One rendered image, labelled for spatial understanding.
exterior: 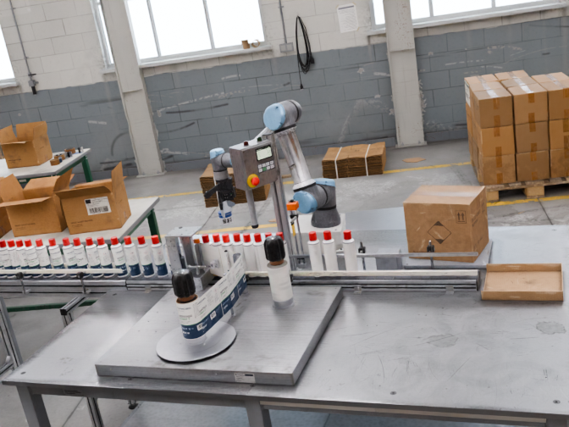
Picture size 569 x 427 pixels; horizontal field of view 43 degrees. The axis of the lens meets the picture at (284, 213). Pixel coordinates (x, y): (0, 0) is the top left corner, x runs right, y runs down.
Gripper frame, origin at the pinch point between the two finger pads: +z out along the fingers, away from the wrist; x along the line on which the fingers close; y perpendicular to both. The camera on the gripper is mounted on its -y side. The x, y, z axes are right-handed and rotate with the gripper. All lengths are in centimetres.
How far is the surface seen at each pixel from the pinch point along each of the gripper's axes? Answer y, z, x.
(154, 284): -26, 14, -51
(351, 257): 71, 3, -66
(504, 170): 172, 74, 261
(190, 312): 15, -3, -118
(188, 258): -2, -3, -64
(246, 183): 29, -32, -57
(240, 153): 29, -46, -57
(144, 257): -29, 1, -48
